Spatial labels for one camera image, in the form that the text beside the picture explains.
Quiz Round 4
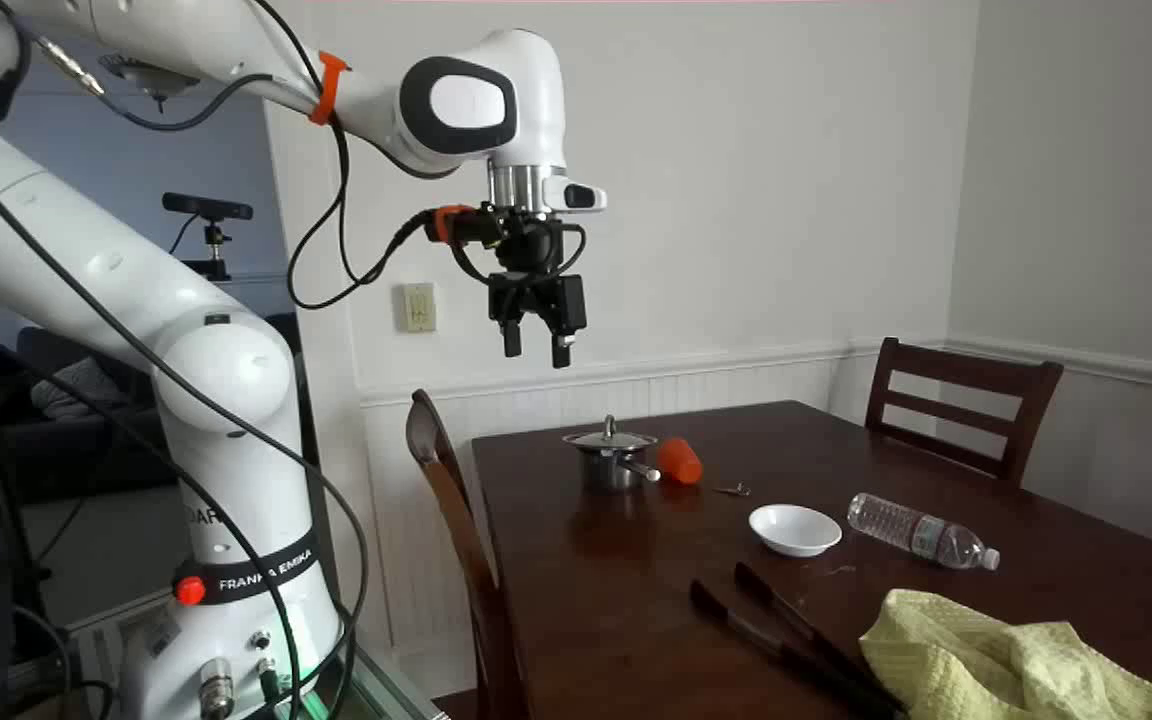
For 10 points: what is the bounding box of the orange cable strap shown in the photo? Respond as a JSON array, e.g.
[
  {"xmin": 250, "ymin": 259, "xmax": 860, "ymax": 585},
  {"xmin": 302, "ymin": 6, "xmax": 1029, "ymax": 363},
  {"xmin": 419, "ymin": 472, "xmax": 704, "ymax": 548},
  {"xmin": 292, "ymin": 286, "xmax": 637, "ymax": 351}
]
[{"xmin": 302, "ymin": 48, "xmax": 356, "ymax": 128}]

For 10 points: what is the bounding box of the glass pot lid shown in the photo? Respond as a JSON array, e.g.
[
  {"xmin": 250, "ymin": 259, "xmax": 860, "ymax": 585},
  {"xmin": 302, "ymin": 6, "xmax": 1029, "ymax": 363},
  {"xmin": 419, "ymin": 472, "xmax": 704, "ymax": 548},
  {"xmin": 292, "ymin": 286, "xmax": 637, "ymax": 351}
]
[{"xmin": 559, "ymin": 414, "xmax": 663, "ymax": 462}]

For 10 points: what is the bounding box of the dark wooden chair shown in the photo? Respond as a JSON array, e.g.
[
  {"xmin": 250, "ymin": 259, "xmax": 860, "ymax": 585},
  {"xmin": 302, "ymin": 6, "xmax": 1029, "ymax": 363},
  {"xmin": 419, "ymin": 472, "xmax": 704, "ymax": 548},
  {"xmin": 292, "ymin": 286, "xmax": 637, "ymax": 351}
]
[{"xmin": 860, "ymin": 331, "xmax": 1067, "ymax": 491}]

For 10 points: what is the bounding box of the clear plastic water bottle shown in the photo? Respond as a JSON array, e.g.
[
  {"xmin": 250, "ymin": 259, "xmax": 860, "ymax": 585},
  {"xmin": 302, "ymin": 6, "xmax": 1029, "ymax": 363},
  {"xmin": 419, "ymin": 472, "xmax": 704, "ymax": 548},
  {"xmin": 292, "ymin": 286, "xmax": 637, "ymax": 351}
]
[{"xmin": 844, "ymin": 488, "xmax": 1004, "ymax": 575}]

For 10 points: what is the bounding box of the steel pot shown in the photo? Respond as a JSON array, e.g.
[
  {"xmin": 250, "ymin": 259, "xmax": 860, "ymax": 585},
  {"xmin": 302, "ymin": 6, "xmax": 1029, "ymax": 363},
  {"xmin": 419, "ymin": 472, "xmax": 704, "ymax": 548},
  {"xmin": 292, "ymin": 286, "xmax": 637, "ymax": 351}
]
[{"xmin": 577, "ymin": 446, "xmax": 667, "ymax": 497}]

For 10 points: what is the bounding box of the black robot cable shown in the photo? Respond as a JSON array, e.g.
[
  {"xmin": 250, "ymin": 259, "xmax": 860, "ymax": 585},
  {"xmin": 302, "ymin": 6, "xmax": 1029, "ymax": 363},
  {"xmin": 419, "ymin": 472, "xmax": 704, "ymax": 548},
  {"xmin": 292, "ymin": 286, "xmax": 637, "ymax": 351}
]
[{"xmin": 246, "ymin": 0, "xmax": 490, "ymax": 316}]

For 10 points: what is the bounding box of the black camera on stand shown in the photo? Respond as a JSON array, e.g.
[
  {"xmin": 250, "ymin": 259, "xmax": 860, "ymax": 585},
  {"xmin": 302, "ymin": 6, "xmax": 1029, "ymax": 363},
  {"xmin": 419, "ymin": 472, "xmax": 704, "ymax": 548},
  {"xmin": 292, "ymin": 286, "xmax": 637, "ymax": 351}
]
[{"xmin": 158, "ymin": 187, "xmax": 260, "ymax": 286}]

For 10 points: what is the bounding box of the orange cup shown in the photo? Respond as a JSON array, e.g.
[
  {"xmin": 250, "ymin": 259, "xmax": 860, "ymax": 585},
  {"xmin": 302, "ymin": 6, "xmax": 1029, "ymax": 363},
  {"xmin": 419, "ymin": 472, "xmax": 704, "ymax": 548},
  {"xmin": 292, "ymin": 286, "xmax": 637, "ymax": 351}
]
[{"xmin": 657, "ymin": 436, "xmax": 707, "ymax": 488}]

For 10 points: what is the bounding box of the yellow cloth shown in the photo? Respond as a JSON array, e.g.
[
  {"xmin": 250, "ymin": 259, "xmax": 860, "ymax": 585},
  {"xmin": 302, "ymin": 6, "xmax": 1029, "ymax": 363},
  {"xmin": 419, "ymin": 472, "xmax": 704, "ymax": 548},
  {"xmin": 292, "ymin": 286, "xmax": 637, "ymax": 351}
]
[{"xmin": 856, "ymin": 585, "xmax": 1152, "ymax": 720}]

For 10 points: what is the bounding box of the white bowl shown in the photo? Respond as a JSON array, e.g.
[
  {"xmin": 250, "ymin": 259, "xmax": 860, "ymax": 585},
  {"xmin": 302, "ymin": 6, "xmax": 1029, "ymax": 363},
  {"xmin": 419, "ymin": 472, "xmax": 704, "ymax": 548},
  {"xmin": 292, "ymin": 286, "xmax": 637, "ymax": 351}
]
[{"xmin": 742, "ymin": 501, "xmax": 847, "ymax": 559}]

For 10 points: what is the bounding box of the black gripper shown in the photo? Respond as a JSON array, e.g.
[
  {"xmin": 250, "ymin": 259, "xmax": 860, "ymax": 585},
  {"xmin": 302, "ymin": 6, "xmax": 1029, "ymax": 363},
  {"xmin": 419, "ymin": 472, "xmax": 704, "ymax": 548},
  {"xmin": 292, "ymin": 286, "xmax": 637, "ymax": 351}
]
[{"xmin": 472, "ymin": 206, "xmax": 590, "ymax": 374}]

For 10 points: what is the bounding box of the dark sofa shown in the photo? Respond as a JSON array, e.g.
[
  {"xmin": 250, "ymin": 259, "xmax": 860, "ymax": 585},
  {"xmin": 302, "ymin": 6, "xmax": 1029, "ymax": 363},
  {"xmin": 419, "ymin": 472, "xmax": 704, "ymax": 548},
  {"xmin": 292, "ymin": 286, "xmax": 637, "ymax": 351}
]
[{"xmin": 0, "ymin": 324, "xmax": 193, "ymax": 501}]

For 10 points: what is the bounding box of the beige wall switch plate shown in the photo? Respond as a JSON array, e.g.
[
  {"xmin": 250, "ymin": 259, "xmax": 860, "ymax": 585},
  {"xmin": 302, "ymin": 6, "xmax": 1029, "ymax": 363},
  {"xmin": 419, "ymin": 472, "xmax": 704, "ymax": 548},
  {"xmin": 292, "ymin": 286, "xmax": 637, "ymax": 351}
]
[{"xmin": 392, "ymin": 281, "xmax": 440, "ymax": 336}]

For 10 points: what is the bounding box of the black tool on table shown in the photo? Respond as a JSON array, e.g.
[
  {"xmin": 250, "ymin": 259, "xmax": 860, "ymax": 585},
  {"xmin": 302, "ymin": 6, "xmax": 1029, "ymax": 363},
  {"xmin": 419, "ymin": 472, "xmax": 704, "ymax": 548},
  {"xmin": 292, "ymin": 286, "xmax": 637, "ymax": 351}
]
[{"xmin": 399, "ymin": 384, "xmax": 530, "ymax": 720}]

